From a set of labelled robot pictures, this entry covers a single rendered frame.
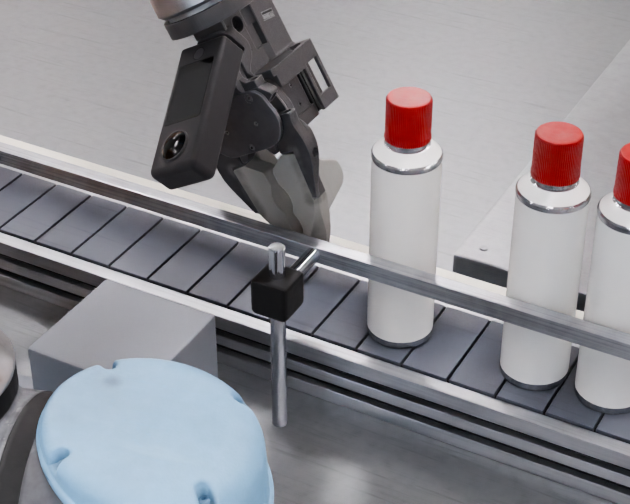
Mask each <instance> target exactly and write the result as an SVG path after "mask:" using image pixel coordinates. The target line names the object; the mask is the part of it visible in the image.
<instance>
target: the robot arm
mask: <svg viewBox="0 0 630 504"><path fill-rule="evenodd" d="M149 2H150V4H151V5H152V7H153V9H154V11H155V13H156V15H157V17H158V19H162V20H167V21H166V22H165V23H164V26H165V28H166V30H167V32H168V34H169V36H170V38H171V39H172V40H179V39H183V38H186V37H188V36H191V35H194V37H195V39H196V40H197V41H198V43H197V45H195V46H192V47H189V48H186V49H184V50H183V51H182V53H181V57H180V60H179V64H178V68H177V72H176V76H175V80H174V84H173V87H172V91H171V95H170V99H169V103H168V107H167V110H166V114H165V118H164V122H163V126H162V130H161V134H160V137H159V141H158V145H157V149H156V153H155V157H154V160H153V164H152V168H151V176H152V177H153V178H154V179H155V180H156V181H158V182H159V183H161V184H162V185H164V186H165V187H166V188H168V189H170V190H173V189H177V188H181V187H184V186H188V185H191V184H195V183H199V182H202V181H206V180H209V179H211V178H213V177H214V175H215V172H216V168H217V170H218V172H219V173H220V175H221V177H222V178H223V179H224V181H225V182H226V183H227V185H228V186H229V187H230V188H231V189H232V190H233V191H234V192H235V193H236V194H237V195H238V196H239V197H240V198H241V199H242V200H243V202H244V203H245V204H246V205H247V206H248V207H249V208H250V209H251V210H252V211H253V212H254V213H256V214H260V215H261V216H262V217H263V218H264V219H265V220H266V221H267V222H268V223H269V224H271V225H274V226H278V227H281V228H284V229H287V230H291V231H294V232H297V233H300V234H304V235H307V236H310V237H314V238H317V239H320V240H323V241H327V242H329V241H330V234H331V223H330V211H329V209H330V207H331V205H332V203H333V201H334V199H335V197H336V195H337V193H338V192H339V190H340V188H341V186H342V184H343V179H344V175H343V170H342V168H341V166H340V164H339V162H338V161H337V160H335V159H320V158H319V149H318V144H317V140H316V138H315V135H314V133H313V131H312V129H311V127H310V126H309V125H308V124H309V123H310V122H311V121H312V120H313V119H315V118H316V117H317V116H318V115H319V114H320V113H319V111H320V110H321V109H322V110H324V109H326V108H327V107H328V106H329V105H330V104H331V103H333V102H334V101H335V100H336V99H337V98H338V97H339V95H338V93H337V91H336V89H335V87H334V85H333V83H332V81H331V79H330V77H329V75H328V73H327V71H326V69H325V67H324V65H323V63H322V61H321V59H320V57H319V55H318V53H317V51H316V49H315V46H314V44H313V42H312V40H311V38H308V39H305V40H302V41H300V42H297V43H295V42H293V41H292V39H291V37H290V35H289V33H288V31H287V29H286V27H285V25H284V23H283V21H282V19H281V17H280V15H279V13H278V11H277V9H276V7H275V5H274V3H273V1H272V0H149ZM313 58H314V60H315V62H316V64H317V66H318V68H319V70H320V72H321V74H322V76H323V78H324V80H325V82H326V84H327V86H328V87H327V88H326V89H325V90H324V91H322V89H321V87H320V85H319V83H318V81H317V79H316V77H315V75H314V73H313V71H312V69H311V67H310V65H309V63H308V62H309V61H311V60H312V59H313ZM279 151H280V153H281V154H282V155H281V156H280V158H279V160H277V158H276V157H275V154H277V153H278V152H279ZM0 504H274V485H273V479H272V474H271V471H270V468H269V465H268V463H267V455H266V446H265V440H264V436H263V432H262V429H261V426H260V424H259V422H258V420H257V418H256V416H255V414H254V413H253V411H252V410H251V409H250V408H249V407H248V406H247V405H246V404H245V403H244V401H243V400H242V398H241V396H240V395H239V394H238V393H237V392H236V391H235V390H233V389H232V388H231V387H230V386H228V385H227V384H226V383H224V382H223V381H221V380H220V379H218V378H216V377H215V376H213V375H211V374H209V373H207V372H205V371H202V370H200V369H198V368H195V367H192V366H189V365H186V364H182V363H178V362H174V361H169V360H162V359H153V358H129V359H120V360H116V361H114V363H113V366H112V369H104V368H103V367H101V366H100V365H95V366H92V367H89V368H87V369H85V370H83V371H80V372H79V373H77V374H75V375H73V376H72V377H70V378H69V379H67V380H66V381H65V382H64V383H62V384H61V385H60V386H59V387H58V388H57V389H56V390H55V391H54V392H52V391H45V390H37V389H28V388H22V387H21V386H20V385H19V379H18V374H17V367H16V360H15V353H14V349H13V347H12V344H11V342H10V340H9V338H8V337H7V336H6V335H5V333H4V332H3V331H2V330H0Z"/></svg>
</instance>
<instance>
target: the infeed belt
mask: <svg viewBox="0 0 630 504"><path fill-rule="evenodd" d="M0 232H1V233H4V234H7V235H10V236H13V237H16V238H19V239H22V240H25V241H27V242H30V243H33V244H36V245H39V246H42V247H45V248H48V249H51V250H54V251H57V252H60V253H63V254H66V255H69V256H72V257H75V258H78V259H81V260H84V261H87V262H90V263H93V264H96V265H99V266H102V267H105V268H108V269H111V270H114V271H117V272H120V273H123V274H126V275H129V276H132V277H135V278H138V279H141V280H143V281H146V282H149V283H152V284H155V285H158V286H161V287H164V288H167V289H170V290H173V291H176V292H179V293H182V294H185V295H188V296H191V297H194V298H197V299H200V300H203V301H206V302H209V303H212V304H215V305H218V306H221V307H224V308H227V309H230V310H233V311H236V312H239V313H242V314H245V315H248V316H251V317H254V318H256V319H259V320H262V321H265V322H268V323H270V318H268V317H265V316H262V315H260V314H257V313H254V312H253V311H252V306H251V281H252V279H253V278H254V277H255V276H256V275H257V274H258V273H259V272H260V271H261V270H262V269H263V268H264V267H265V266H266V265H267V264H268V263H269V259H268V250H266V249H262V248H259V247H256V246H253V245H250V244H246V243H243V242H240V243H239V241H237V240H234V239H230V238H227V237H224V236H221V235H218V234H215V233H211V232H208V231H205V230H202V231H201V232H200V229H199V228H195V227H192V226H189V225H186V224H183V223H179V222H176V221H173V220H170V219H167V218H165V219H163V217H160V216H157V215H154V214H151V213H148V212H144V211H141V210H138V209H135V208H132V207H126V206H125V205H122V204H119V203H116V202H113V201H109V200H106V199H103V198H100V197H97V196H91V195H90V194H87V193H84V192H81V191H77V190H74V189H71V188H68V187H65V186H62V185H57V186H56V184H55V183H52V182H49V181H46V180H42V179H39V178H36V177H33V176H30V175H26V174H23V175H22V173H20V172H17V171H14V170H11V169H7V168H4V167H1V166H0ZM367 307H368V281H364V280H361V281H360V282H359V279H358V278H355V277H352V276H348V275H345V274H342V273H339V272H336V271H332V270H329V269H326V268H323V267H320V268H319V269H318V266H317V265H314V266H313V267H312V268H311V269H310V270H309V271H308V272H307V273H306V274H305V276H304V301H303V303H302V305H301V306H300V307H299V308H298V309H297V311H296V312H295V313H294V314H293V315H292V316H291V317H290V318H289V319H288V320H287V321H286V329H289V330H292V331H295V332H298V333H301V334H304V335H307V336H310V337H313V338H316V339H319V340H322V341H325V342H328V343H331V344H334V345H337V346H340V347H343V348H346V349H349V350H352V351H355V352H358V353H361V354H364V355H367V356H370V357H372V358H375V359H378V360H381V361H384V362H387V363H390V364H393V365H396V366H399V367H402V368H405V369H408V370H411V371H414V372H417V373H420V374H423V375H426V376H429V377H432V378H435V379H438V380H441V381H444V382H447V383H450V384H453V385H456V386H459V387H462V388H465V389H468V390H471V391H474V392H477V393H480V394H483V395H485V396H488V397H491V398H494V399H497V400H500V401H503V402H506V403H509V404H512V405H515V406H518V407H521V408H524V409H527V410H530V411H533V412H536V413H539V414H542V415H545V416H548V417H551V418H554V419H557V420H560V421H563V422H566V423H569V424H572V425H575V426H578V427H581V428H584V429H587V430H590V431H593V432H596V433H599V434H601V435H604V436H607V437H610V438H613V439H616V440H619V441H622V442H625V443H628V444H630V412H628V413H624V414H606V413H601V412H598V411H595V410H592V409H590V408H589V407H587V406H585V405H584V404H583V403H582V402H581V401H580V400H579V399H578V398H577V396H576V394H575V391H574V382H575V377H576V370H577V362H578V354H579V348H578V347H575V346H571V354H570V362H569V373H568V376H567V378H566V380H565V381H564V382H563V383H562V384H560V385H559V386H557V387H555V388H552V389H548V390H539V391H538V390H528V389H523V388H520V387H517V386H515V385H513V384H512V383H510V382H509V381H507V380H506V379H505V378H504V377H503V375H502V374H501V371H500V368H499V361H500V355H501V345H502V334H503V324H501V323H498V322H495V321H492V322H491V323H490V324H489V319H485V318H482V317H479V316H476V315H473V314H470V313H466V312H463V311H460V310H457V309H454V308H450V307H447V308H446V309H445V306H444V305H441V304H438V303H434V315H433V332H432V334H431V336H430V338H429V339H428V340H427V341H425V342H424V343H422V344H420V345H418V346H415V347H411V348H392V347H388V346H384V345H382V344H380V343H378V342H376V341H375V340H374V339H372V338H371V336H370V335H369V333H368V331H367ZM444 310H445V311H444ZM443 311H444V312H443ZM488 325H489V326H488ZM487 326H488V327H487ZM486 327H487V328H486Z"/></svg>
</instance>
